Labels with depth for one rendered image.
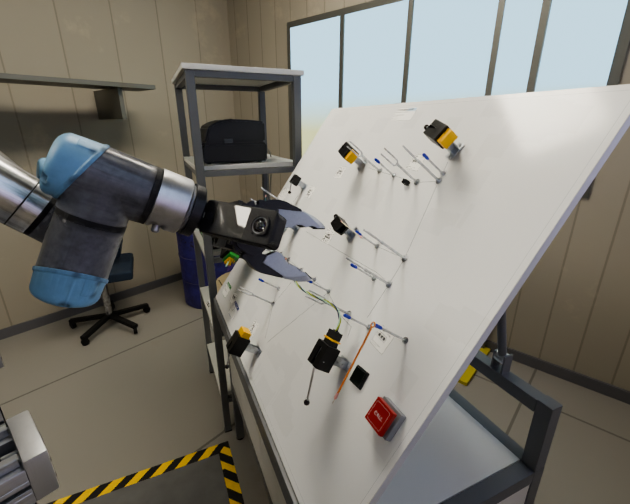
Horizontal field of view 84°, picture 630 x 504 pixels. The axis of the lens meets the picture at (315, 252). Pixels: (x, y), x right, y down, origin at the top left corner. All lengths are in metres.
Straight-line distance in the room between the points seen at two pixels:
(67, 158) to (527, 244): 0.69
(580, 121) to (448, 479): 0.85
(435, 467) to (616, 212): 1.94
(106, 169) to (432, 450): 1.01
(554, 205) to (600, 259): 1.97
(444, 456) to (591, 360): 1.97
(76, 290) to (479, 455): 1.02
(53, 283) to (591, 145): 0.84
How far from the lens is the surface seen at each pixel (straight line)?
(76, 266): 0.48
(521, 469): 1.18
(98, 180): 0.46
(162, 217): 0.47
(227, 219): 0.46
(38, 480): 0.84
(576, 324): 2.87
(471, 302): 0.73
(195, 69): 1.62
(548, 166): 0.81
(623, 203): 2.63
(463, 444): 1.18
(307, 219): 0.55
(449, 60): 2.83
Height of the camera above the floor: 1.63
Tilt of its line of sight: 20 degrees down
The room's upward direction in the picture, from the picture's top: straight up
